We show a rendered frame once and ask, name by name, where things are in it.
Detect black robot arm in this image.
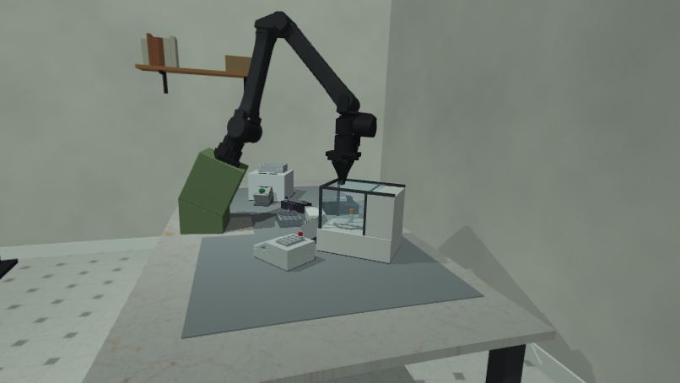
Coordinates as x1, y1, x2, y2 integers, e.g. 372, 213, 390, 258
213, 11, 377, 168

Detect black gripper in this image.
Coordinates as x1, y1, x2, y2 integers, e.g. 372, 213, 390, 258
326, 135, 361, 182

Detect grey bench mat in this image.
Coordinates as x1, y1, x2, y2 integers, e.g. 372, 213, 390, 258
181, 188, 484, 339

